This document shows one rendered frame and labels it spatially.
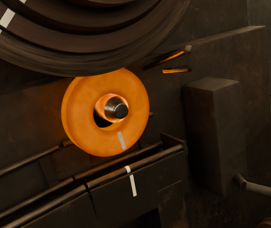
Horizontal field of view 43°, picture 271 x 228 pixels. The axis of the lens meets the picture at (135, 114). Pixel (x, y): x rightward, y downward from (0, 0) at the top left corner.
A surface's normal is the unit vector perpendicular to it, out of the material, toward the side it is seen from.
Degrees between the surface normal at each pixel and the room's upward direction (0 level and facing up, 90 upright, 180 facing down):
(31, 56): 90
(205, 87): 22
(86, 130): 90
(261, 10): 90
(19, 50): 90
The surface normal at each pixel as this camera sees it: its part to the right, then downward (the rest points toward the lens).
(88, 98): 0.51, 0.18
